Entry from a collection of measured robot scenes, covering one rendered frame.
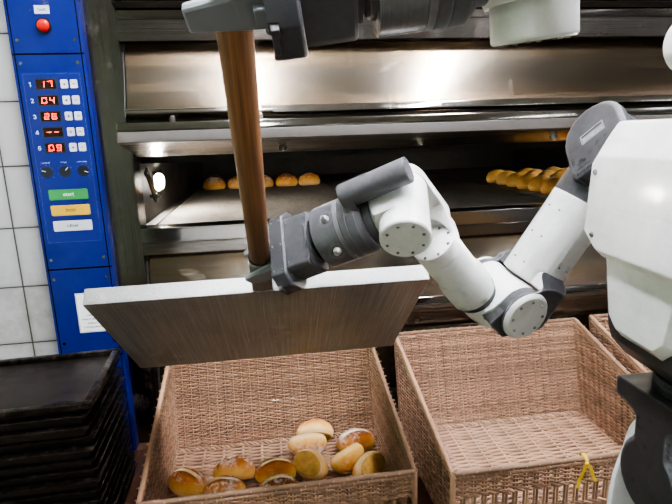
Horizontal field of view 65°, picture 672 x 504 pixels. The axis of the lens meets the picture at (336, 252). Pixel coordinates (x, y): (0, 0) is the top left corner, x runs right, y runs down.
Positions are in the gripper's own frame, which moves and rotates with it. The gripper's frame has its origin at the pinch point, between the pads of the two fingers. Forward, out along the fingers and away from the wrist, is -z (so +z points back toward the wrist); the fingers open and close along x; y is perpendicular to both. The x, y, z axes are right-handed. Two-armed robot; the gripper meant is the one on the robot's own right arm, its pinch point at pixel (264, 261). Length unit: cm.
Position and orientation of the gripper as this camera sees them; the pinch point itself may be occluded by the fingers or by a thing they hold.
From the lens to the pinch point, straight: 79.6
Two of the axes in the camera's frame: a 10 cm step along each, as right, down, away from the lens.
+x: -1.2, -8.8, 4.6
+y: -5.1, -3.4, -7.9
